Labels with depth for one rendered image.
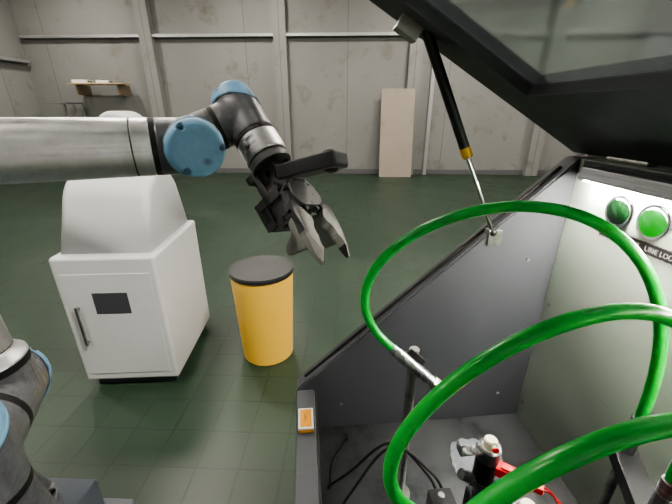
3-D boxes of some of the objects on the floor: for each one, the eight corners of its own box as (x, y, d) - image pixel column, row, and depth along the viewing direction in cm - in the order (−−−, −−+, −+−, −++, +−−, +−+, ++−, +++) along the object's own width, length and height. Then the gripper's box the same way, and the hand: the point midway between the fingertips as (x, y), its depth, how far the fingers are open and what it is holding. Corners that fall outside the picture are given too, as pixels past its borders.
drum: (302, 335, 256) (299, 256, 232) (290, 372, 219) (284, 283, 195) (250, 331, 260) (242, 253, 236) (229, 367, 223) (217, 279, 200)
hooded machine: (175, 392, 204) (128, 180, 157) (80, 391, 205) (4, 179, 158) (216, 323, 270) (192, 159, 224) (144, 322, 271) (104, 159, 225)
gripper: (276, 181, 68) (330, 273, 64) (222, 176, 57) (284, 288, 53) (305, 152, 64) (365, 248, 60) (253, 140, 52) (322, 258, 48)
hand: (336, 252), depth 55 cm, fingers open, 7 cm apart
